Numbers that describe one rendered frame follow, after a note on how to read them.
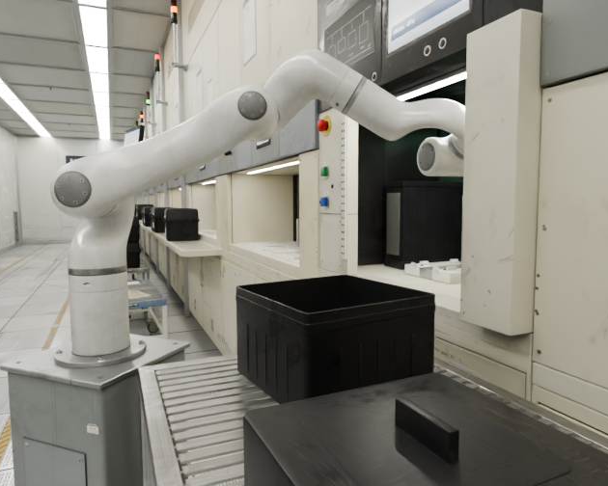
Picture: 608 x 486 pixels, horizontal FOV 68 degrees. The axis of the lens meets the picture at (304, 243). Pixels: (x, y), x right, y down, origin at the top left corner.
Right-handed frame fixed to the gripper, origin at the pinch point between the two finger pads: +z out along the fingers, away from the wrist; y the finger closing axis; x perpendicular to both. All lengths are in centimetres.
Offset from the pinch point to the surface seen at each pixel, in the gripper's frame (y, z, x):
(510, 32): 25.3, -34.8, 17.4
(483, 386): 21, -34, -44
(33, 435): -21, -113, -58
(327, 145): -54, -30, 9
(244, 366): 0, -73, -41
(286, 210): -194, 6, -15
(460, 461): 52, -67, -33
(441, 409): 43, -62, -33
